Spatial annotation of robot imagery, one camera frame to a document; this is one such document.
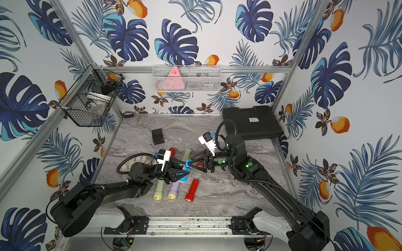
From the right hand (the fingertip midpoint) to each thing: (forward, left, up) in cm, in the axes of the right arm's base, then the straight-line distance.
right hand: (191, 160), depth 64 cm
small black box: (+32, +26, -24) cm, 48 cm away
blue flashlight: (-4, +1, +1) cm, 4 cm away
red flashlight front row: (-5, +2, -28) cm, 29 cm away
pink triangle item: (+49, +13, +6) cm, 51 cm away
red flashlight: (+24, +16, -28) cm, 41 cm away
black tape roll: (+55, +54, -27) cm, 82 cm away
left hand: (-3, +1, -2) cm, 4 cm away
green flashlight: (-5, +19, -26) cm, 33 cm away
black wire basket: (+31, +54, +6) cm, 63 cm away
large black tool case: (+44, -43, -23) cm, 66 cm away
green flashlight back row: (+20, +6, -27) cm, 34 cm away
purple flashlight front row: (-4, +11, -27) cm, 29 cm away
